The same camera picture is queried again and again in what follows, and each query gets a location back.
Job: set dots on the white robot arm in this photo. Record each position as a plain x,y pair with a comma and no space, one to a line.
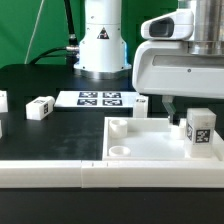
103,51

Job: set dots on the white front obstacle bar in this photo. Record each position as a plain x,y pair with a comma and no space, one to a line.
110,174

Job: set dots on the white marker plate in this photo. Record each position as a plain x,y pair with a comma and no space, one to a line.
95,99

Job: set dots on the white square tabletop part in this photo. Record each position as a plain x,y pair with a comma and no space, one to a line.
151,139

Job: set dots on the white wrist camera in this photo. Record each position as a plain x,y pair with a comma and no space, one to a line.
177,25

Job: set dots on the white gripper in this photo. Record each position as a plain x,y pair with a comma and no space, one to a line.
166,68

